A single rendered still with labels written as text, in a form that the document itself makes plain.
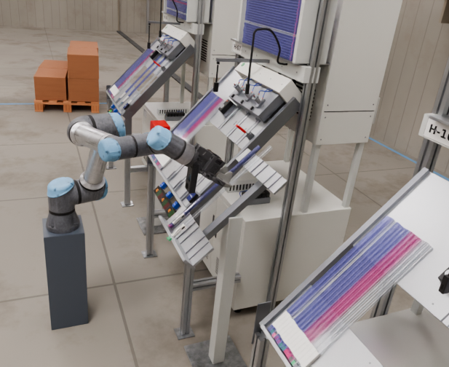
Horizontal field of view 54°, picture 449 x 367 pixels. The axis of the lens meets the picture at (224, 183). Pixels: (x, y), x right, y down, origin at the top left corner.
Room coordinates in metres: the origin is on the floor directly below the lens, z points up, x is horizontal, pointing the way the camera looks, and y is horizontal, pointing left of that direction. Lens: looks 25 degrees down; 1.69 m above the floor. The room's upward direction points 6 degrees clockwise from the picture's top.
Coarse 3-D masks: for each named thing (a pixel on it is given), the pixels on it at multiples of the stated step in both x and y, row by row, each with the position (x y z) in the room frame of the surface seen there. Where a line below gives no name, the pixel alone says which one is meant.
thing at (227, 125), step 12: (228, 84) 2.48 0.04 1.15; (228, 96) 2.38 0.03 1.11; (240, 108) 2.20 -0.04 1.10; (216, 120) 2.25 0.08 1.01; (228, 120) 2.18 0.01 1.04; (240, 120) 2.11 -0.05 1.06; (252, 120) 2.05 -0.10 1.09; (228, 132) 2.10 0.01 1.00; (240, 132) 2.03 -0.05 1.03; (252, 132) 1.98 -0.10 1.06; (240, 144) 1.95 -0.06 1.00
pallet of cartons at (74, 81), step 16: (80, 48) 5.75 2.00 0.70; (96, 48) 5.88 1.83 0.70; (48, 64) 5.93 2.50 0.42; (64, 64) 6.03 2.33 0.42; (80, 64) 5.32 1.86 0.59; (96, 64) 5.38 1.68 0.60; (48, 80) 5.23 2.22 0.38; (64, 80) 5.28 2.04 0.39; (80, 80) 5.32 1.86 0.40; (96, 80) 5.38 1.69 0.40; (48, 96) 5.22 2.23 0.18; (64, 96) 5.28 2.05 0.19; (80, 96) 5.32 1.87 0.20; (96, 96) 5.38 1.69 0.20; (96, 112) 5.35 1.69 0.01
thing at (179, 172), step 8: (168, 168) 2.16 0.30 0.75; (176, 168) 2.11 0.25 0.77; (184, 168) 2.07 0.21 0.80; (168, 176) 2.09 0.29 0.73; (176, 176) 2.05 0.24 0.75; (184, 176) 2.01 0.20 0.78; (200, 176) 1.93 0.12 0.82; (176, 184) 1.98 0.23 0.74; (184, 184) 1.95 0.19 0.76; (200, 184) 1.88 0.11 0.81; (176, 192) 1.94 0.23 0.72; (184, 192) 1.90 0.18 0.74; (184, 200) 1.85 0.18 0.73
